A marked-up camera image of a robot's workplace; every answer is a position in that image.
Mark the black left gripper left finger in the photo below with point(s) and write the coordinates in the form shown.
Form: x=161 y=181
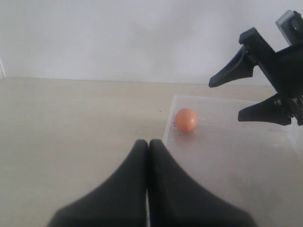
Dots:
x=120 y=201

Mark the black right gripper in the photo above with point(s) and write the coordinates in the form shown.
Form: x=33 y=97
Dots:
x=284 y=71

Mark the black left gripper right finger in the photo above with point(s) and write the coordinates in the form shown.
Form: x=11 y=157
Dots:
x=177 y=200

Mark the clear plastic tray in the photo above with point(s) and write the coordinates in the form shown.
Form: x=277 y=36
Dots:
x=257 y=166

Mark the brown egg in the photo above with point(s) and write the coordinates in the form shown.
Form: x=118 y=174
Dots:
x=186 y=119

